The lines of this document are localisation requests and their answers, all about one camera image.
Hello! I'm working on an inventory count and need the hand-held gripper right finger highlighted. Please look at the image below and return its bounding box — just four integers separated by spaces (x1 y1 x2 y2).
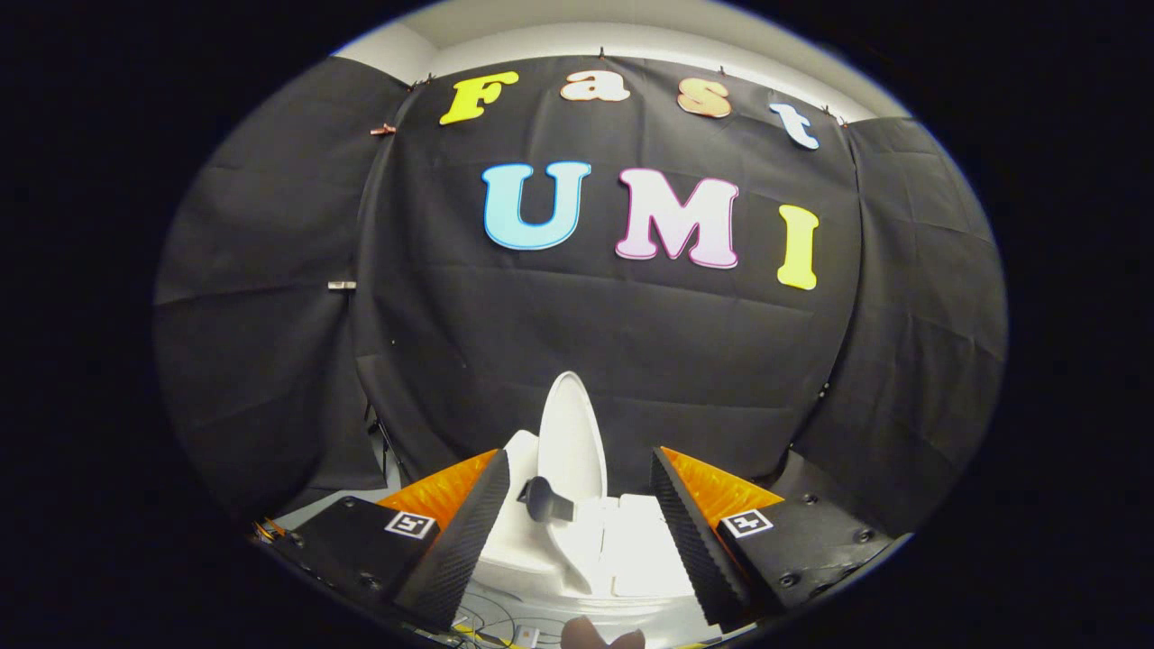
649 446 902 631

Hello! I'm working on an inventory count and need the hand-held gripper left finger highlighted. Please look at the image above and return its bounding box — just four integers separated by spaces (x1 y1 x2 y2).
275 448 511 633

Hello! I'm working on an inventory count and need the white toilet tank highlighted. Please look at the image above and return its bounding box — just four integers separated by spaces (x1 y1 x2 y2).
600 493 701 601

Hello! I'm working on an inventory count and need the black backdrop cloth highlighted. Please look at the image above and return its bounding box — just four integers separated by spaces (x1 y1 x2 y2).
153 56 1008 539

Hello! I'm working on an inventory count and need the thin black cable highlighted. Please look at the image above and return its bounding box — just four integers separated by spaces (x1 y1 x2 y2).
449 588 562 649

